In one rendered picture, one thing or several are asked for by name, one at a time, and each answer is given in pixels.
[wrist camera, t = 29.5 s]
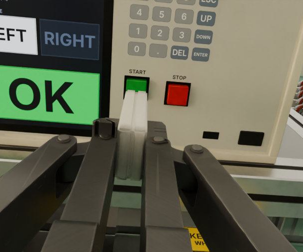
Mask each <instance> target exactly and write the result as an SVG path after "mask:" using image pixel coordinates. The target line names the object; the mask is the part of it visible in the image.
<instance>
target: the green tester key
mask: <svg viewBox="0 0 303 252"><path fill-rule="evenodd" d="M146 89H147V80H146V79H134V78H128V79H127V81H126V91H128V90H133V91H135V92H139V91H144V92H146Z"/></svg>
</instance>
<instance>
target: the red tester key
mask: <svg viewBox="0 0 303 252"><path fill-rule="evenodd" d="M188 92H189V87H188V85H180V84H169V85H168V92H167V101H166V102H167V104H168V105H180V106H186V105H187V99H188Z"/></svg>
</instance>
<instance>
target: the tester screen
mask: <svg viewBox="0 0 303 252"><path fill-rule="evenodd" d="M0 15H2V16H12V17H23V18H34V19H45V20H56V21H66V22H77V23H88V24H99V60H93V59H82V58H70V57H59V56H47V55H36V54H24V53H12V52H1V51H0V66H10V67H22V68H34V69H46V70H58V71H70V72H82V73H94V74H99V111H98V118H99V119H100V118H101V99H102V63H103V26H104V0H0ZM0 123H1V124H14V125H28V126H41V127H55V128H68V129H82V130H92V129H93V125H90V124H77V123H64V122H50V121H37V120H24V119H11V118H0Z"/></svg>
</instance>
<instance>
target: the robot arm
mask: <svg viewBox="0 0 303 252"><path fill-rule="evenodd" d="M115 178H116V179H117V180H127V179H130V180H131V181H141V180H142V183H141V193H140V194H141V216H140V246H139V252H193V249H192V243H191V238H190V232H189V229H188V228H184V224H183V217H182V211H181V204H180V198H181V200H182V202H183V204H184V206H185V208H186V209H187V211H188V213H189V215H190V217H191V219H192V220H193V222H194V224H195V226H196V228H197V230H198V231H199V233H200V235H201V237H202V239H203V241H204V242H205V244H206V246H207V248H208V250H209V252H298V251H297V250H296V249H295V248H294V247H293V245H292V244H291V243H290V242H289V241H288V240H287V239H286V237H285V236H284V235H283V234H282V233H281V232H280V231H279V229H278V228H277V227H276V226H275V225H274V224H273V223H272V222H271V220H270V219H269V218H268V217H267V216H266V215H265V214H264V212H263V211H262V210H261V209H260V208H259V207H258V206H257V204H256V203H255V202H254V201H253V200H252V199H251V198H250V197H249V195H248V194H247V193H246V192H245V191H244V190H243V189H242V187H241V186H240V185H239V184H238V183H237V182H236V181H235V180H234V178H233V177H232V176H231V175H230V174H229V173H228V172H227V170H226V169H225V168H224V167H223V166H222V165H221V164H220V162H219V161H218V160H217V159H216V158H215V157H214V156H213V155H212V153H211V152H210V151H209V150H208V149H207V148H205V147H203V146H201V145H198V144H190V145H187V146H185V147H184V150H179V149H176V148H173V147H172V146H171V142H170V140H168V137H167V130H166V125H165V124H164V123H163V122H161V121H150V120H148V104H147V93H146V91H138V92H135V90H127V91H126V92H125V97H124V101H123V106H122V110H121V115H120V119H119V118H108V117H106V118H98V119H95V120H94V121H93V122H92V137H91V140H90V141H87V142H80V143H77V138H76V137H74V136H72V135H67V134H60V135H57V136H54V137H52V138H51V139H49V140H48V141H47V142H46V143H44V144H43V145H42V146H40V147H39V148H38V149H36V150H35V151H34V152H32V153H31V154H30V155H29V156H27V157H26V158H25V159H23V160H22V161H21V162H19V163H18V164H17V165H15V166H14V167H13V168H11V169H10V170H9V171H8V172H6V173H5V174H4V175H2V176H1V177H0V252H22V251H23V250H24V249H25V248H26V246H27V245H28V244H29V243H30V242H31V240H32V239H33V238H34V237H35V236H36V234H37V233H38V232H39V231H40V229H41V228H42V227H43V226H44V225H45V223H46V222H47V221H48V220H49V219H50V217H51V216H52V215H53V214H54V212H55V211H56V210H57V209H58V208H59V206H60V205H61V204H62V203H63V202H64V200H65V199H66V198H67V197H68V196H69V197H68V199H67V202H66V205H65V207H64V210H63V212H62V215H61V218H60V220H59V219H56V220H54V221H53V223H52V225H51V228H50V230H49V232H48V235H47V237H46V240H45V242H44V245H43V247H42V249H41V252H103V246H104V240H105V234H106V228H107V222H108V217H109V211H110V205H111V199H112V193H113V187H114V181H115ZM179 197H180V198H179Z"/></svg>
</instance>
